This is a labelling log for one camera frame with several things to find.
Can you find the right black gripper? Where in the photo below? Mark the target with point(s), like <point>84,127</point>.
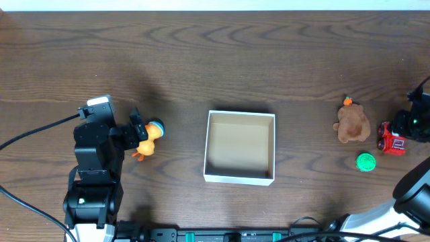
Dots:
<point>401,124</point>

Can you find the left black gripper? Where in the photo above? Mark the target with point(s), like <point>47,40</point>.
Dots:
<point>138,127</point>

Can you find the orange rubber duck blue cap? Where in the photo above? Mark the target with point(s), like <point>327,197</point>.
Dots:
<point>155,130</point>

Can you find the red toy fire truck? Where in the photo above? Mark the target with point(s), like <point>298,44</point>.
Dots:
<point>390,143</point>

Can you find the brown plush bear with orange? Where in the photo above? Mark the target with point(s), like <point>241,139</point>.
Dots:
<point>353,124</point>

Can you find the green round toy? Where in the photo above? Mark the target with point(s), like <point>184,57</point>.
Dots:
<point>365,162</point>

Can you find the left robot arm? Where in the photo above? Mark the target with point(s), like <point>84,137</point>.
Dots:
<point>94,194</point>

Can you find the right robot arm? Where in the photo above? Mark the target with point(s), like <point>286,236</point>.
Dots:
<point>408,211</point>

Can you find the white cardboard box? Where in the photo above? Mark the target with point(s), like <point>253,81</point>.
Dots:
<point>240,148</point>

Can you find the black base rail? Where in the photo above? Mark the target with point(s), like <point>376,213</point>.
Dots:
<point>208,235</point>

